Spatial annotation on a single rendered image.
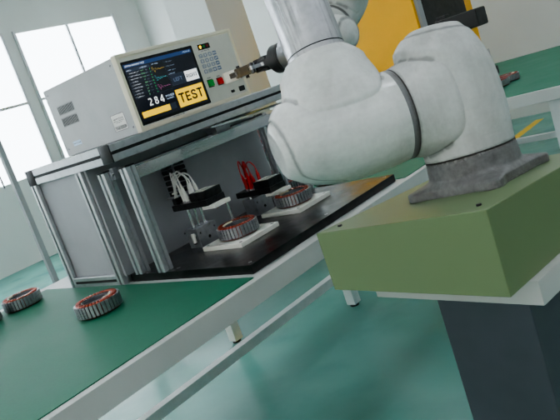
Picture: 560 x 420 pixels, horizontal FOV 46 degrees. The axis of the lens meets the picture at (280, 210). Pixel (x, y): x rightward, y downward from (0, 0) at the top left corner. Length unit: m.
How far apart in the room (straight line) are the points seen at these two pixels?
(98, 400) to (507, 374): 0.69
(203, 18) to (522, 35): 3.06
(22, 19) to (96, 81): 7.29
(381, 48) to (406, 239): 4.43
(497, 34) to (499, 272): 6.09
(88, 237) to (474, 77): 1.18
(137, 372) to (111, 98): 0.84
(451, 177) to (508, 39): 5.88
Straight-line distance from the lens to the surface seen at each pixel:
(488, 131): 1.10
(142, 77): 1.78
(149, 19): 9.98
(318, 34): 1.08
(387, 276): 1.08
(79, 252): 1.96
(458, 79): 1.08
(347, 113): 1.02
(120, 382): 1.20
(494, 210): 0.93
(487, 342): 1.20
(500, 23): 6.96
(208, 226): 1.82
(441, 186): 1.12
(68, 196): 1.89
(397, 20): 5.30
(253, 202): 1.95
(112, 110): 1.82
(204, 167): 2.01
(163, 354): 1.25
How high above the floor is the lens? 1.13
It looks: 11 degrees down
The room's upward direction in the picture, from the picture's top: 19 degrees counter-clockwise
